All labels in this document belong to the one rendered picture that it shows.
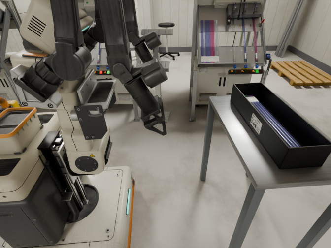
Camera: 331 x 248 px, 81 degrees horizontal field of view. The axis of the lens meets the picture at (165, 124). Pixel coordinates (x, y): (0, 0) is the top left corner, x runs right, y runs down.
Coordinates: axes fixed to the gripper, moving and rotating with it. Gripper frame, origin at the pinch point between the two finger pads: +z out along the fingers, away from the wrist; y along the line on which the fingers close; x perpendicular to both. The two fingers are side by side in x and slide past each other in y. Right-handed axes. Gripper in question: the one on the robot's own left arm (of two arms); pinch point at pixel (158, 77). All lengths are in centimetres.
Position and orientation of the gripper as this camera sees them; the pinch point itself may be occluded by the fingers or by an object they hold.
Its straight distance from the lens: 107.3
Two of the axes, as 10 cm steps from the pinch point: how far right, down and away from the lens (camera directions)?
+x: -8.8, 4.2, 2.3
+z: 4.8, 6.9, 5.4
